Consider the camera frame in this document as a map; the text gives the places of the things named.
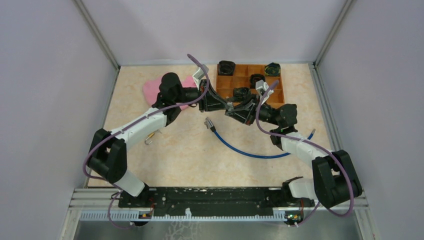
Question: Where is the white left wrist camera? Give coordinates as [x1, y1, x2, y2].
[192, 64, 209, 89]

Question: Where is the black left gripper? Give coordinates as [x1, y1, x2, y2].
[174, 79, 230, 113]

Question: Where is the pink cloth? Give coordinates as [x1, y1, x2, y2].
[142, 72, 201, 110]

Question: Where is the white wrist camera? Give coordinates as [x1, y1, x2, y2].
[255, 80, 270, 102]
[192, 64, 209, 89]

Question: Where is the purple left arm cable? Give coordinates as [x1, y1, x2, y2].
[82, 53, 211, 231]

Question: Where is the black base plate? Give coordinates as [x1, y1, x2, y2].
[118, 184, 315, 217]

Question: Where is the grey slotted cable duct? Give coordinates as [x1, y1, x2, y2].
[79, 206, 301, 223]

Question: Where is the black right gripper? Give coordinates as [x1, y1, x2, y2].
[225, 93, 281, 127]

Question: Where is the blue ethernet cable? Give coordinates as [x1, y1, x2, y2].
[204, 117, 316, 160]

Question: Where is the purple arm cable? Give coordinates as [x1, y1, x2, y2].
[82, 53, 211, 231]
[255, 80, 355, 228]

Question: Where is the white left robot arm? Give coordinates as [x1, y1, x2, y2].
[83, 72, 213, 207]

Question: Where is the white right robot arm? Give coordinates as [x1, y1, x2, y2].
[225, 95, 363, 209]

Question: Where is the wooden compartment tray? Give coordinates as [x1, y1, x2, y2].
[215, 63, 286, 108]

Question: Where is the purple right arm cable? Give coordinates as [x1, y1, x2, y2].
[255, 80, 355, 228]

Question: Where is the grey combination lock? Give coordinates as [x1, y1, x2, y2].
[225, 102, 235, 113]

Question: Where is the brass padlock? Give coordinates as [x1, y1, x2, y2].
[144, 130, 162, 146]

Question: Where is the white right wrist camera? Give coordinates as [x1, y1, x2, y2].
[255, 80, 270, 102]

